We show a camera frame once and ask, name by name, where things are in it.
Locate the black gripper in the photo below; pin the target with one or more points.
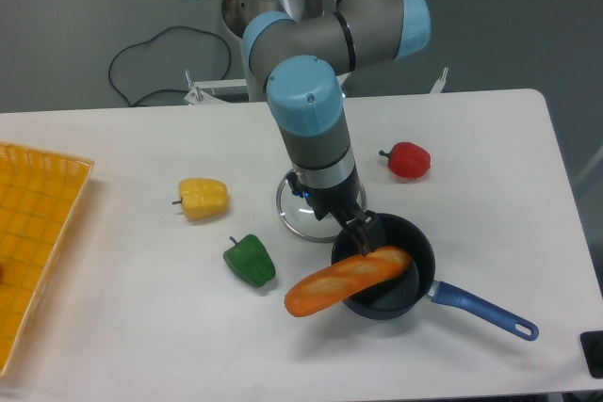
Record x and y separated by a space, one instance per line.
364 228

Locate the glass pot lid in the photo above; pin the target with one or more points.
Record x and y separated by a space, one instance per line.
299 217

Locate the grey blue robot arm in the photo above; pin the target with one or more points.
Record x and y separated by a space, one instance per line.
295 63

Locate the toy baguette bread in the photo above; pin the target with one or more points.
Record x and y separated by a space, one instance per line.
341 280

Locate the red toy bell pepper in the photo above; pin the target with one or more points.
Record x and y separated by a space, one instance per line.
407 160

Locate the green toy bell pepper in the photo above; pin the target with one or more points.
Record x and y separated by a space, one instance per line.
249 260

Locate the yellow toy bell pepper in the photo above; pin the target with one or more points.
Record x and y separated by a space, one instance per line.
202 198

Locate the black table socket box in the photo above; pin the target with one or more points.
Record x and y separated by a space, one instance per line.
592 346

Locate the yellow plastic basket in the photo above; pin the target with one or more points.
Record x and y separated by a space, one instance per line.
40 191

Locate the black saucepan blue handle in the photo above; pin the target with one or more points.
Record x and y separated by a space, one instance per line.
395 297

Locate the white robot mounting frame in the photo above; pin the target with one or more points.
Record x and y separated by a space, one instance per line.
216 92

